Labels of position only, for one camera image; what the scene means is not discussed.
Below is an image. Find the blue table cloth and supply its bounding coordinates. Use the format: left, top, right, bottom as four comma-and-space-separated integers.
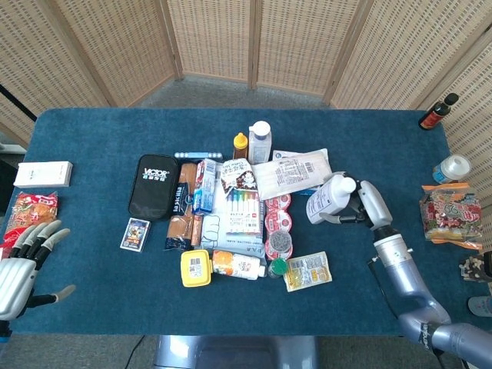
2, 107, 462, 338

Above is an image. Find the green container with yellow lid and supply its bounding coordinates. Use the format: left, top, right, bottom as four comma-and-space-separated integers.
180, 249, 214, 288

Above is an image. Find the colourful snack bag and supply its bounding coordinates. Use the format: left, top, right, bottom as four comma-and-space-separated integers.
419, 182, 484, 251

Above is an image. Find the spaghetti pack with blue label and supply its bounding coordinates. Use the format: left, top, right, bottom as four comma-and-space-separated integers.
165, 162, 198, 251

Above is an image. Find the honey bottle with yellow cap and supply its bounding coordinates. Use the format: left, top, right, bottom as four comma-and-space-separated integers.
232, 132, 249, 160

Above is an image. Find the clear bottle with blue-white cap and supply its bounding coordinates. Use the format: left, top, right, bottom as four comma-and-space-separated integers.
248, 120, 272, 165

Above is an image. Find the black Victor zip pouch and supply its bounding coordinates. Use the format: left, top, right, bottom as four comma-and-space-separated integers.
128, 154, 180, 221

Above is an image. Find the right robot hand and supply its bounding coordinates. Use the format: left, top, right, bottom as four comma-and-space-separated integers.
321, 173, 403, 242

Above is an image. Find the thin orange pasta pack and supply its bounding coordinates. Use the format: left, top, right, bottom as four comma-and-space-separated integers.
191, 214, 204, 247

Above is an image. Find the yellow sauce packet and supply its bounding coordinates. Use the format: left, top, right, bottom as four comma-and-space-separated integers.
283, 251, 333, 292

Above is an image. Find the red snack bag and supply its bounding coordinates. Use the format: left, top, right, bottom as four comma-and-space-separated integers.
0, 191, 59, 251

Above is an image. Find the playing card box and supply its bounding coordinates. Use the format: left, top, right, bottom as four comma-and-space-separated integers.
119, 217, 152, 253

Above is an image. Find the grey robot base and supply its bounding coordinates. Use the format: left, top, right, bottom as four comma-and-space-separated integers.
153, 334, 319, 369

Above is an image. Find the black cable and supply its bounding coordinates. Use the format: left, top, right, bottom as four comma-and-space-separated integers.
367, 257, 401, 320

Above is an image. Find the vacuum pack with barcode label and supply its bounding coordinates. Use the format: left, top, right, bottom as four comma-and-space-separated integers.
253, 153, 332, 201

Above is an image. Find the large white bottle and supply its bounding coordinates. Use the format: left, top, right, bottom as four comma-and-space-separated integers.
306, 173, 357, 226

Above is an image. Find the blue toothpaste box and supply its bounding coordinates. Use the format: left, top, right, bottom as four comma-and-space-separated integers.
191, 158, 218, 215

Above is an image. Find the dark sauce bottle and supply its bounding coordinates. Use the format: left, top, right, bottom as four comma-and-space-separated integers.
417, 92, 460, 131

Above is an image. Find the spice jar with green cap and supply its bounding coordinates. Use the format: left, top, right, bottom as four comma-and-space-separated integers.
268, 257, 289, 279

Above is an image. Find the white cardboard box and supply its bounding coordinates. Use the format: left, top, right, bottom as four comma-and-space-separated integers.
13, 161, 74, 188

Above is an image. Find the bag of mixed nuts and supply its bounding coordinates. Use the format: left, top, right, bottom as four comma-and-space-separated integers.
459, 251, 492, 284

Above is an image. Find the clear jar of pins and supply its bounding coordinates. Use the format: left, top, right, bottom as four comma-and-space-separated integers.
268, 230, 292, 253

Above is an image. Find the small jar with white lid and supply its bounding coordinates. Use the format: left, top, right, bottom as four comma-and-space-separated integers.
433, 154, 471, 185

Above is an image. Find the coffee mix bag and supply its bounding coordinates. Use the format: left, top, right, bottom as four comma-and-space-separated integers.
221, 158, 259, 193

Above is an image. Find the flat white plastic pack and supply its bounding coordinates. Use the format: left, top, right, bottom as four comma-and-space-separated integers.
271, 148, 330, 161

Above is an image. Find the orange juice carton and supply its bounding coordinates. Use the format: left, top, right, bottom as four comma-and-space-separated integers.
211, 249, 267, 281

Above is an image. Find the pastel highlighter pen set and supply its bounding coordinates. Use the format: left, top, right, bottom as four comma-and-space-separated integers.
225, 188, 264, 236

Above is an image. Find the rattan folding screen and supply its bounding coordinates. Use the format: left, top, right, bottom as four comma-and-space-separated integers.
0, 0, 492, 251

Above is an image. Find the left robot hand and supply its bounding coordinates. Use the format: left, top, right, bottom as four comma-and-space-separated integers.
0, 219, 77, 322

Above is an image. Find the clear blue pill organizer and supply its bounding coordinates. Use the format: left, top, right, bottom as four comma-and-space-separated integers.
174, 151, 224, 160

